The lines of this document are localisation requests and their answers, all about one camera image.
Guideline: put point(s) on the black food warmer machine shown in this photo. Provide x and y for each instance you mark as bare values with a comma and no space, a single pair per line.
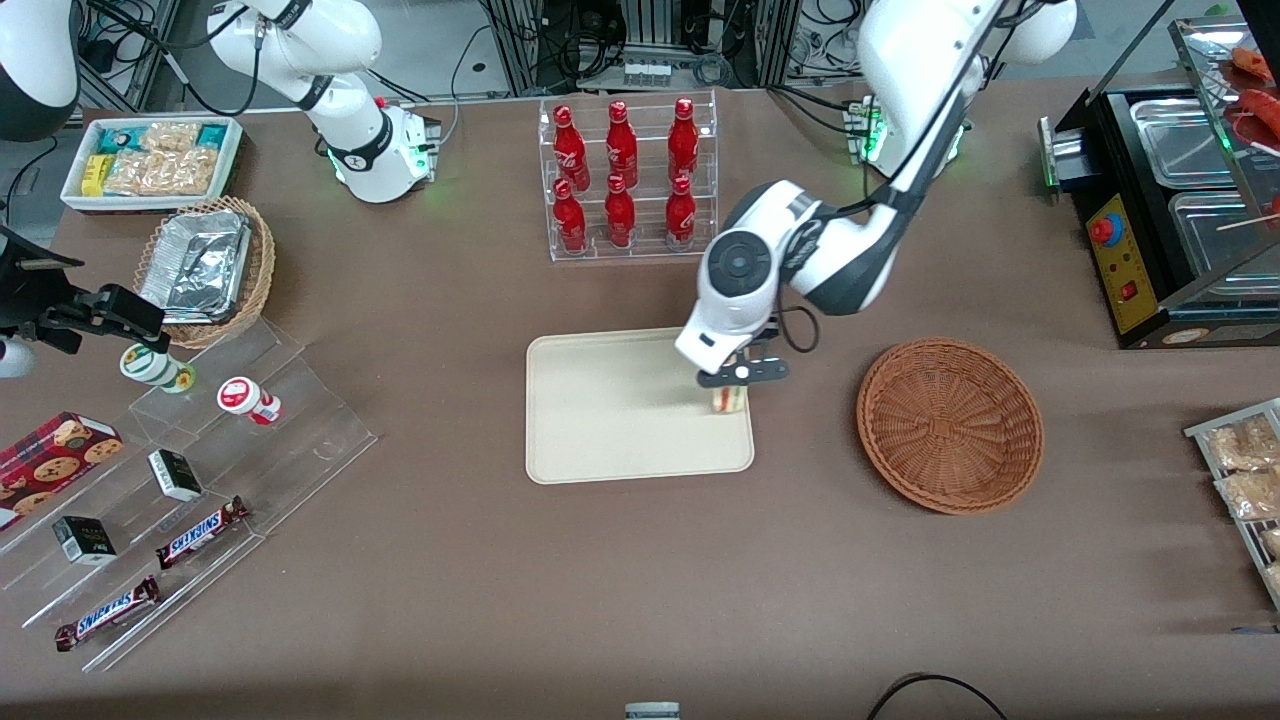
1120,260

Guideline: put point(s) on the large clear bag of crackers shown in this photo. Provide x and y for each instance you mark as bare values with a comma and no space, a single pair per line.
160,172

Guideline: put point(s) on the clear acrylic bottle rack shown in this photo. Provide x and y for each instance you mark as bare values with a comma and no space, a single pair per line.
630,255

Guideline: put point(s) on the yellow snack pack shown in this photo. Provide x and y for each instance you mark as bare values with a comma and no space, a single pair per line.
95,175

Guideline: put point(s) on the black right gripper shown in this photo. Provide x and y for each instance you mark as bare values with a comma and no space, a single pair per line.
30,296

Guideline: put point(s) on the green label yogurt bottle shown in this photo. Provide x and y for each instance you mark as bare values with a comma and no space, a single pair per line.
155,367

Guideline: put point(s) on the small black box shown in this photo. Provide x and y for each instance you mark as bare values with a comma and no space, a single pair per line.
85,540
175,475

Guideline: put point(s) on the teal snack pack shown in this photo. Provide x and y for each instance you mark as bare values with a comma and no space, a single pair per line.
118,140
211,135

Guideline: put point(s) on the red cookie box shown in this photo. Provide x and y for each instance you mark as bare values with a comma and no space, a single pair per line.
55,465

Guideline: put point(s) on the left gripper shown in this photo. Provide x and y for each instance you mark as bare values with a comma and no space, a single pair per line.
768,334

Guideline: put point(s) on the beige plastic tray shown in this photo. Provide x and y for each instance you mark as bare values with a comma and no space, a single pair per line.
620,410

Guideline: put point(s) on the small grey device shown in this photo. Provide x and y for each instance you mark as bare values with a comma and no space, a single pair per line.
652,711

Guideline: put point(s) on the clear acrylic stepped display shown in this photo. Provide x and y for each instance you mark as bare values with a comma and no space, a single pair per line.
300,440

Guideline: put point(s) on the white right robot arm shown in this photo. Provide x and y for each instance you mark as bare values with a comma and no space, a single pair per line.
340,40

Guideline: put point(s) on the triangular sandwich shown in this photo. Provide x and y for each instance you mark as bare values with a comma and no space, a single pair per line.
730,400

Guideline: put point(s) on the brown round wicker basket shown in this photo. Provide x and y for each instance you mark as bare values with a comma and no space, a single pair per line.
950,425

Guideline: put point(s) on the aluminium foil container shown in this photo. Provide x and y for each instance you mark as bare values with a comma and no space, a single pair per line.
195,265

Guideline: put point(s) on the grey metal snack tray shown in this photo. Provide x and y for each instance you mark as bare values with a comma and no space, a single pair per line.
1200,432

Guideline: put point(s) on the white connector block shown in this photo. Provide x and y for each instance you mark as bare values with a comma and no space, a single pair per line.
647,74

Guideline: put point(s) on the Snickers chocolate bar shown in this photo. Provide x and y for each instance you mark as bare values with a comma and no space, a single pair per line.
200,533
108,613

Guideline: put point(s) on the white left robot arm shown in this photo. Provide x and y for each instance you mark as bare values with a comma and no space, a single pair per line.
850,260

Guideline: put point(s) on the red label yogurt bottle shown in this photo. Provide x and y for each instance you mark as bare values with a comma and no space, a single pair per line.
245,398

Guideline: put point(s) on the red sausage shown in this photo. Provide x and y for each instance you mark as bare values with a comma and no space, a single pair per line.
1255,62
1262,110

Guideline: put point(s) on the red cola bottle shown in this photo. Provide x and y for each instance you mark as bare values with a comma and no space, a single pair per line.
620,215
569,150
683,140
570,220
621,145
680,215

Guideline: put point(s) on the white rectangular snack bin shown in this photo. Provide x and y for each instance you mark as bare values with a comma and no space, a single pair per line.
70,195

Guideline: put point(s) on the stainless steel pan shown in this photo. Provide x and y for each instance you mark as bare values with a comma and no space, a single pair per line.
1215,240
1180,140

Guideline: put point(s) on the clear bag of fried snacks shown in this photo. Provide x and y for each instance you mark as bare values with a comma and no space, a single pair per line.
1273,580
1240,445
1250,495
1272,542

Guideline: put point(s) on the tan wicker basket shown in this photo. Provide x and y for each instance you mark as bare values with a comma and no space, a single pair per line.
262,260

